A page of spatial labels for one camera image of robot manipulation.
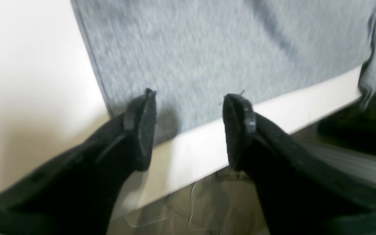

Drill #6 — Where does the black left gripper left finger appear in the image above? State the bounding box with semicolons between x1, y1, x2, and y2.
0;89;157;235

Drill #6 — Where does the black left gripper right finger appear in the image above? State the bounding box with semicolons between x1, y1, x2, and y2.
222;94;376;235

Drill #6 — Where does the grey t-shirt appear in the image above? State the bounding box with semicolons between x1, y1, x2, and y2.
71;0;376;143

